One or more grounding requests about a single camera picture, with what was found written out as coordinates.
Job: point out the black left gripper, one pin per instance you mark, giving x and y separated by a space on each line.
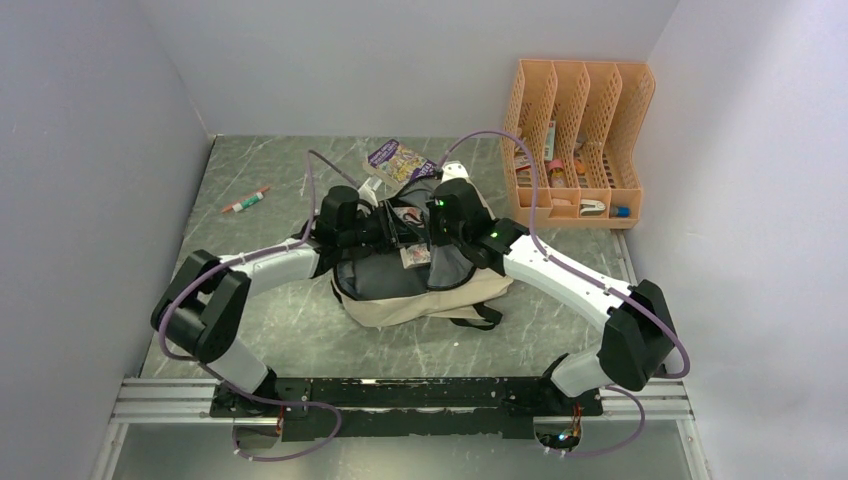
381 217

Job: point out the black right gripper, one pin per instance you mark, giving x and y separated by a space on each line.
433 211

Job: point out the floral Little Women book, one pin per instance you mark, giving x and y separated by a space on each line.
411 231

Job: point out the beige canvas backpack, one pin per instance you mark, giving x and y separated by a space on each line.
382 290

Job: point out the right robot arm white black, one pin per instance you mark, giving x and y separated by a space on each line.
634 322

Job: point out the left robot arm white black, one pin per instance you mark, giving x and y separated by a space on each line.
199 315

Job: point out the purple illustrated paperback book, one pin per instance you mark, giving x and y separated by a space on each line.
396 165

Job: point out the orange green white marker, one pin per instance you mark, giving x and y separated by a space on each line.
247 201

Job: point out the green white packet in organizer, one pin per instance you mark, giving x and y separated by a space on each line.
549 141

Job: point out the white stapler in organizer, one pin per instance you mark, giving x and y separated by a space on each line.
591 208

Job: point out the orange plastic file organizer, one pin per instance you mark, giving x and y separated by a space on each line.
599 109

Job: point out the blue cap item in organizer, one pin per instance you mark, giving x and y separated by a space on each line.
619 212

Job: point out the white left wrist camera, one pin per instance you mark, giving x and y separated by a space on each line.
369 189

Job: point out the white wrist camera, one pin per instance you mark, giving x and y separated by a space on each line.
453 170
369 189

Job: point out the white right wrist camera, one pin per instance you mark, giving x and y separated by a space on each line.
453 170

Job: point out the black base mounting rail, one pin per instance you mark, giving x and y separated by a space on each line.
507 406

